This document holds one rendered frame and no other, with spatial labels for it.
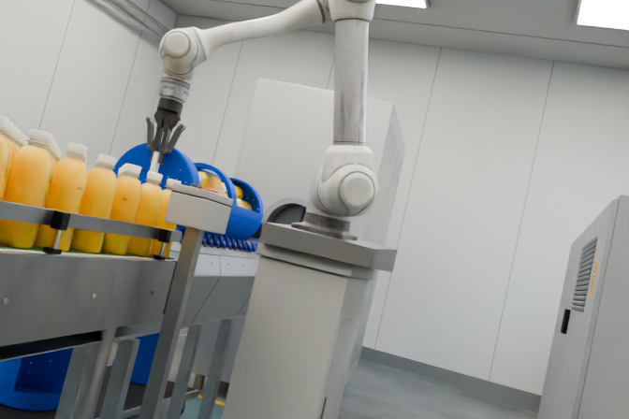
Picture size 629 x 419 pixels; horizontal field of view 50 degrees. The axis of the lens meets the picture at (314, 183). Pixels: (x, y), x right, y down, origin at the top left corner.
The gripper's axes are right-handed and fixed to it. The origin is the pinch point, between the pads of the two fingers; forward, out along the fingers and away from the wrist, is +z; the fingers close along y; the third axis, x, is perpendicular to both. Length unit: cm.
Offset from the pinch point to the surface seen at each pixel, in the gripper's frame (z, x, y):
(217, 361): 73, 98, 5
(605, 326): 18, 55, 149
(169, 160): -2.1, 4.4, 2.3
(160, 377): 55, -27, 28
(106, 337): 45, -44, 20
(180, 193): 8.5, -34.5, 24.5
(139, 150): -3.3, 4.0, -8.2
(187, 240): 19.9, -26.6, 26.5
